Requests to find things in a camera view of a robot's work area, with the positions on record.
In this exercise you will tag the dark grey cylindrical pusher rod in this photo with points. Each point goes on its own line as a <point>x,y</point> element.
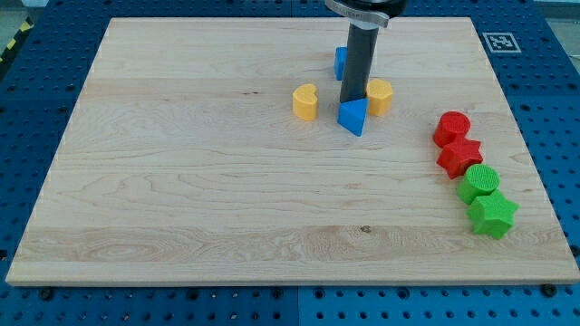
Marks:
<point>360,50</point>

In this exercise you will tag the yellow heart block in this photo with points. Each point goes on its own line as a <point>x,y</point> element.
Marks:
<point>305,102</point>

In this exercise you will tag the light wooden board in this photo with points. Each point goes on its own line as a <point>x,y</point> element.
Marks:
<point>183,164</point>

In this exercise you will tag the blue cube block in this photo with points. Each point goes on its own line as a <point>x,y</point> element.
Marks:
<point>340,56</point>

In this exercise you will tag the yellow hexagon block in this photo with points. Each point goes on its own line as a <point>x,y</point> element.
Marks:
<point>379,94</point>

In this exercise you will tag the blue triangle block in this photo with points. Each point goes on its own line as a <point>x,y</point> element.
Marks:
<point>352,115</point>

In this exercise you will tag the red cylinder block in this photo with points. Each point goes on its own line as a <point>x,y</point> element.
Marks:
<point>452,124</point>

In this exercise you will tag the white fiducial marker tag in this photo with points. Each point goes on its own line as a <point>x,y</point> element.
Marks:
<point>501,42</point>

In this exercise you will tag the red star block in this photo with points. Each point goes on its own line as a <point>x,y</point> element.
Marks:
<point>457,156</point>

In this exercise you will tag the green cylinder block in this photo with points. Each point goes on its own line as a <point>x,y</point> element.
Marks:
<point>478,180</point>

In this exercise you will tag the green star block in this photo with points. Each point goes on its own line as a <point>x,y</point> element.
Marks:
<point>492,214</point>

